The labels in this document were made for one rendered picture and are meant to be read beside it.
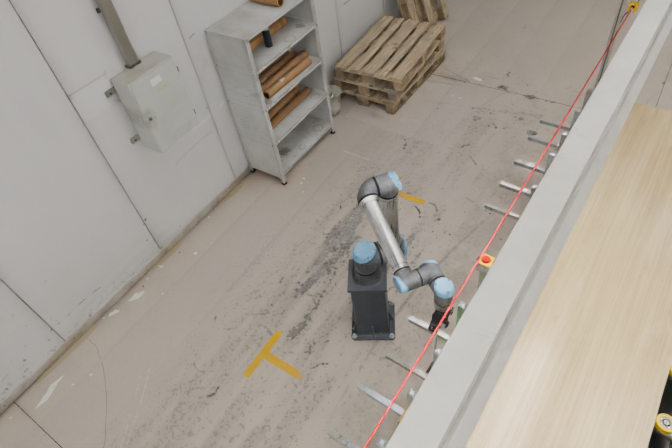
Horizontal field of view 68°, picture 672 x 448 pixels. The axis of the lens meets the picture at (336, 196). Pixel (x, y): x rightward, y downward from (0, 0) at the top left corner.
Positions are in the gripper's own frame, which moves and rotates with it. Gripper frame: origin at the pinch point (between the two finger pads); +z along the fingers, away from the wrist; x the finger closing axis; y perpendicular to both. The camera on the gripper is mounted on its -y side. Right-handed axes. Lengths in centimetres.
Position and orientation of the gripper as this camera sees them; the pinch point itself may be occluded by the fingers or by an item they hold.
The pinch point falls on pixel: (439, 328)
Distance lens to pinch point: 272.2
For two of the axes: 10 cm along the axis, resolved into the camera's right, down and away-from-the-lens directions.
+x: -8.1, -3.5, 4.7
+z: 1.2, 6.9, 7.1
